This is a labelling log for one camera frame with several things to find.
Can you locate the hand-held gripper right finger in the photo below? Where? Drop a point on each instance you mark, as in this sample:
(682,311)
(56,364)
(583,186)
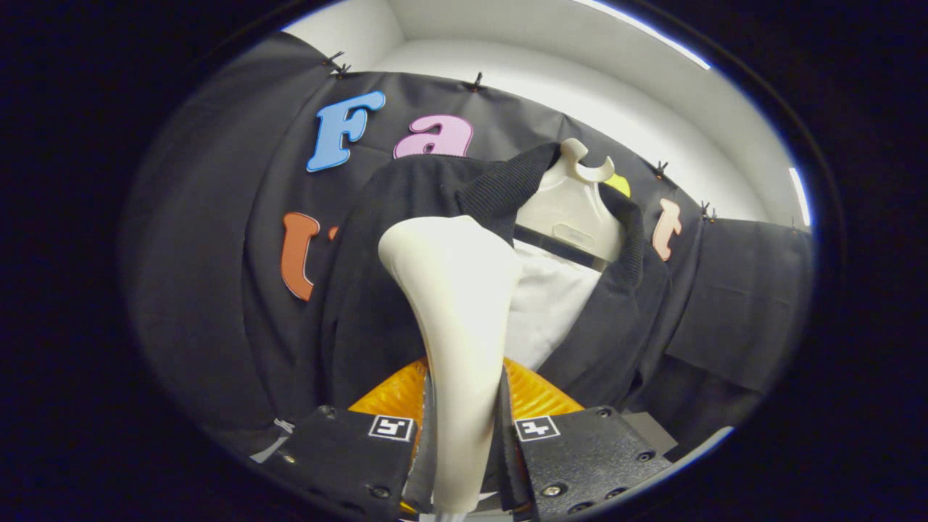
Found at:
(580,457)

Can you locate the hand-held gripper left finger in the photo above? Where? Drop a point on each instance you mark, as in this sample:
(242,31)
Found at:
(341,457)

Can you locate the black jacket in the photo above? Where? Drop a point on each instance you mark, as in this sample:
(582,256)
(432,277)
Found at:
(362,312)

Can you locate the white garment steamer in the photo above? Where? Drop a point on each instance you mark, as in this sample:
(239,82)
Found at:
(457,312)

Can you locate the cream plastic garment hanger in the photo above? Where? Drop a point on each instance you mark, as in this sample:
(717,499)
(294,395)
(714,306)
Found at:
(573,210)

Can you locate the beige cabinet with grey top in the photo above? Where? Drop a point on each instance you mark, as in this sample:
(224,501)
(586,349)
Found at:
(652,431)

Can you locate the black backdrop cloth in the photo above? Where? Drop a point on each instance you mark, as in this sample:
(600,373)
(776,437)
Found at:
(203,290)

